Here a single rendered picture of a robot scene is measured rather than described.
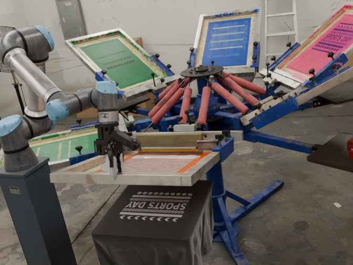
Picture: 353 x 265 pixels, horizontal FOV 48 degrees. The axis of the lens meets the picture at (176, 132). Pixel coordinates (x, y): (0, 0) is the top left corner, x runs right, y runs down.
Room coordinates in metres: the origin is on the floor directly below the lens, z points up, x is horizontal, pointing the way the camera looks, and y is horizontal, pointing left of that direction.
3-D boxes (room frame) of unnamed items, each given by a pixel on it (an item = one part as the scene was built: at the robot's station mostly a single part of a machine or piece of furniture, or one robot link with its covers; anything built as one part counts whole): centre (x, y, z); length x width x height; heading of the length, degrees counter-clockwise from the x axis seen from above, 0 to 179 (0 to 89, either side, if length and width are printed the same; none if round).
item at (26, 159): (1.73, 0.75, 1.25); 0.15 x 0.15 x 0.10
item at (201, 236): (1.54, -0.05, 0.74); 0.46 x 0.04 x 0.42; 160
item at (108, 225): (1.61, 0.14, 0.95); 0.48 x 0.44 x 0.01; 160
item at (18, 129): (1.74, 0.74, 1.37); 0.13 x 0.12 x 0.14; 136
